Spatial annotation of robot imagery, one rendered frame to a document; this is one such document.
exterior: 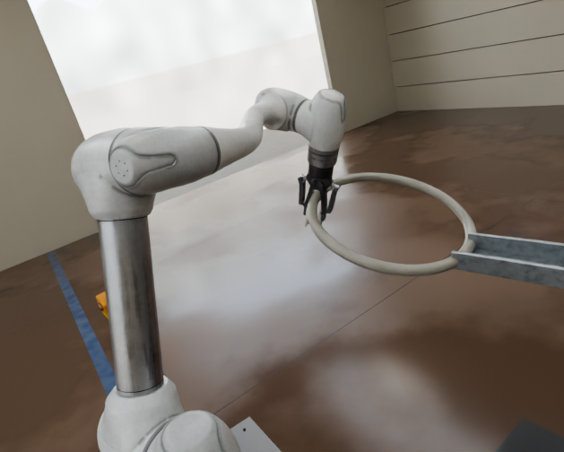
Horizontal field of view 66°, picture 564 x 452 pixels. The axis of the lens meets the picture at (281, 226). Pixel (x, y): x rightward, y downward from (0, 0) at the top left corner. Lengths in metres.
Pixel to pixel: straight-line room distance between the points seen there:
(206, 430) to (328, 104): 0.81
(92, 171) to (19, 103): 5.65
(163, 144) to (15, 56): 5.86
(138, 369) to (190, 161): 0.45
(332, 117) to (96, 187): 0.62
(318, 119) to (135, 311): 0.66
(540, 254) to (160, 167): 0.94
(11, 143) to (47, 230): 1.19
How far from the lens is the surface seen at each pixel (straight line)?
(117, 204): 0.90
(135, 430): 1.02
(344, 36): 8.79
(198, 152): 0.81
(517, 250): 1.27
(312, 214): 1.25
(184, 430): 0.92
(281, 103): 1.24
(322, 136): 1.21
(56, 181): 6.60
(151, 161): 0.76
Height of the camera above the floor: 1.74
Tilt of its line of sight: 22 degrees down
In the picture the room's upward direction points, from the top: 15 degrees counter-clockwise
